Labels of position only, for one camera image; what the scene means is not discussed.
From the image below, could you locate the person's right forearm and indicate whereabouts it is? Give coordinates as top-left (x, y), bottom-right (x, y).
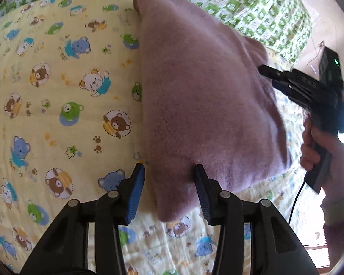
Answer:
top-left (320, 178), bottom-right (344, 267)

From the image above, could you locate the yellow bear print bedsheet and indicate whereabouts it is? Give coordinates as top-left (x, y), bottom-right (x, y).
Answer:
top-left (0, 0), bottom-right (308, 275)

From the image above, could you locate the green checkered quilt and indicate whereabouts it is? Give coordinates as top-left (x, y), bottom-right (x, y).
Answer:
top-left (0, 0), bottom-right (313, 64)

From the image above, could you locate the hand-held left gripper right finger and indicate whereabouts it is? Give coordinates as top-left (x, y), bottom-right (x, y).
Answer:
top-left (194, 164), bottom-right (319, 275)

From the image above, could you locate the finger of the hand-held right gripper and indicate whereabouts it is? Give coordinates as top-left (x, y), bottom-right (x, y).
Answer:
top-left (272, 81), bottom-right (313, 111)
top-left (258, 64), bottom-right (319, 91)

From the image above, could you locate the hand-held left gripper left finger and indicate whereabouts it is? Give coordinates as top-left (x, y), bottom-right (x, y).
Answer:
top-left (19, 163), bottom-right (146, 275)

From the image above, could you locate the purple knit sweater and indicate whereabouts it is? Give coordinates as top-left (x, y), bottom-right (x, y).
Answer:
top-left (132, 0), bottom-right (293, 223)

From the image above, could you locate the black cable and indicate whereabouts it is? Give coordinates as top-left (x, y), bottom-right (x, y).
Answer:
top-left (288, 179), bottom-right (308, 224)

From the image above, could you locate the person's right hand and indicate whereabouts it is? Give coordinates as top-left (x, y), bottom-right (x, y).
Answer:
top-left (300, 116), bottom-right (344, 191)

